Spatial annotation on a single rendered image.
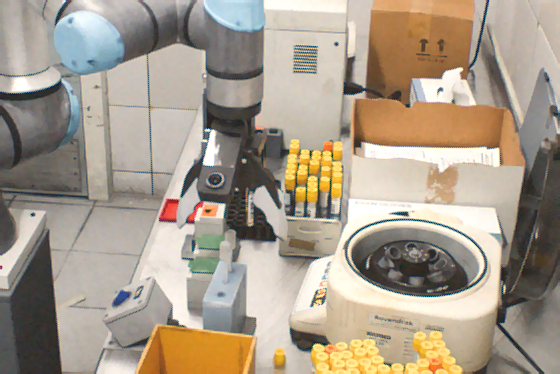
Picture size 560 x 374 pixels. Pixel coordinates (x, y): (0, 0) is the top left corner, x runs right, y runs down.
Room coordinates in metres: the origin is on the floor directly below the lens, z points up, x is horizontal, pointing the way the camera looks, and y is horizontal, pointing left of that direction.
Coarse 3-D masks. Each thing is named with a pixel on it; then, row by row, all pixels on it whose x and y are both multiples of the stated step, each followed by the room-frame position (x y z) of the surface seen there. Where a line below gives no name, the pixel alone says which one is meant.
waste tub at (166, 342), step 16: (160, 336) 0.99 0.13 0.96; (176, 336) 0.99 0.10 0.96; (192, 336) 0.99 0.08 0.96; (208, 336) 0.98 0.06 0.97; (224, 336) 0.98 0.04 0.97; (240, 336) 0.98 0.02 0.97; (256, 336) 0.98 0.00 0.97; (144, 352) 0.94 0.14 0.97; (160, 352) 0.99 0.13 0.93; (176, 352) 0.99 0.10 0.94; (192, 352) 0.99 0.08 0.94; (208, 352) 0.98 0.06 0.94; (224, 352) 0.98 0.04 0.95; (240, 352) 0.98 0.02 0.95; (144, 368) 0.93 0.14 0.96; (160, 368) 0.99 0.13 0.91; (176, 368) 0.99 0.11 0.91; (192, 368) 0.99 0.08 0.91; (208, 368) 0.98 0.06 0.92; (224, 368) 0.98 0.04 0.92; (240, 368) 0.98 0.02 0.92
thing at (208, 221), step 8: (200, 208) 1.35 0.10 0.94; (208, 208) 1.33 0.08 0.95; (216, 208) 1.33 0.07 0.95; (200, 216) 1.31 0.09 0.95; (208, 216) 1.31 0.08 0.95; (216, 216) 1.31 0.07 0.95; (200, 224) 1.31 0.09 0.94; (208, 224) 1.31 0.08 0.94; (216, 224) 1.30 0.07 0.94; (224, 224) 1.32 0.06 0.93; (200, 232) 1.31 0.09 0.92; (208, 232) 1.31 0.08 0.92; (216, 232) 1.31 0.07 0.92; (224, 232) 1.32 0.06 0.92
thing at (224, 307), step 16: (240, 272) 1.12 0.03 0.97; (208, 288) 1.08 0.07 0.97; (224, 288) 1.08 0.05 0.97; (240, 288) 1.10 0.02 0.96; (208, 304) 1.05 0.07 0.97; (224, 304) 1.04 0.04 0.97; (240, 304) 1.10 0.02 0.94; (208, 320) 1.05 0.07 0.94; (224, 320) 1.04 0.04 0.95; (240, 320) 1.10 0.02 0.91
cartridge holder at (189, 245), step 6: (228, 228) 1.34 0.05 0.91; (186, 234) 1.35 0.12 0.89; (192, 234) 1.35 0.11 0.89; (186, 240) 1.34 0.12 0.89; (192, 240) 1.30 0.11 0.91; (186, 246) 1.32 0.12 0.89; (192, 246) 1.30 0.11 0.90; (186, 252) 1.30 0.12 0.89; (192, 252) 1.30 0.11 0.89; (234, 252) 1.30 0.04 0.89; (234, 258) 1.30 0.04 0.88
